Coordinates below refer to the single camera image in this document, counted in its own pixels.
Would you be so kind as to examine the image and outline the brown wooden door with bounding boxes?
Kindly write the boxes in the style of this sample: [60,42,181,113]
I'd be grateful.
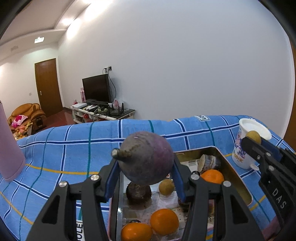
[35,58,63,117]

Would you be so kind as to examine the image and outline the pink metal tin box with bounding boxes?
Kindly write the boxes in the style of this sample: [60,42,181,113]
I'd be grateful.
[107,146,253,240]

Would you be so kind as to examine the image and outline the purple cylindrical container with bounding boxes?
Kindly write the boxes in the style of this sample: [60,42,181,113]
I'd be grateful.
[0,102,26,182]

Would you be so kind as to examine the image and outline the large purple turnip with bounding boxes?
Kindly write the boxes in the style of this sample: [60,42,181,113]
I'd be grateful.
[111,131,174,186]

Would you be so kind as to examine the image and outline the orange leather armchair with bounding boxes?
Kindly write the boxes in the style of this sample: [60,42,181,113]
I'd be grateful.
[7,103,47,133]

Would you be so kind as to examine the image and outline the printed paper in box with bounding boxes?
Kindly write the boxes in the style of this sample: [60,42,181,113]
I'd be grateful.
[120,159,216,232]

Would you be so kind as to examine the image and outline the small yellow-brown longan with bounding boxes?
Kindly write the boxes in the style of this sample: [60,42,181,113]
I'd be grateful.
[246,131,261,144]

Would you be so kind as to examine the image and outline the blue plaid towel cloth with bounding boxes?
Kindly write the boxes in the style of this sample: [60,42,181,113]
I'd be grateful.
[0,114,290,241]

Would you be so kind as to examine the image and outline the orange tangerine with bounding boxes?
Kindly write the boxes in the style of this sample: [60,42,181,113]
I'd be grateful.
[201,169,225,184]
[150,208,179,236]

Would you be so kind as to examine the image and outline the orange tangerine in box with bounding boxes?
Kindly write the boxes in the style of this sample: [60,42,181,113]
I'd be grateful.
[201,169,225,184]

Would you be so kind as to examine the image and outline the white tv stand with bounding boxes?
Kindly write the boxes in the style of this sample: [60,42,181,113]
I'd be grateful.
[70,102,135,123]

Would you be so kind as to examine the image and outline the white floral mug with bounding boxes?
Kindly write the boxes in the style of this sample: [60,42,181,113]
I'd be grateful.
[232,118,271,171]

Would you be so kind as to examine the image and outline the white cloth label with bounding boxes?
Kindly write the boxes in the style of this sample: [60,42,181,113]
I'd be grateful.
[76,220,85,241]

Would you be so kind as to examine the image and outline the dark brown round fruit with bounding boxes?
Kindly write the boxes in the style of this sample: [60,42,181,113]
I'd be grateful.
[126,182,152,204]

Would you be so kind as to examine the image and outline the black television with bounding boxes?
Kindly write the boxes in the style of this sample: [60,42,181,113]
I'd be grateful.
[82,74,111,103]

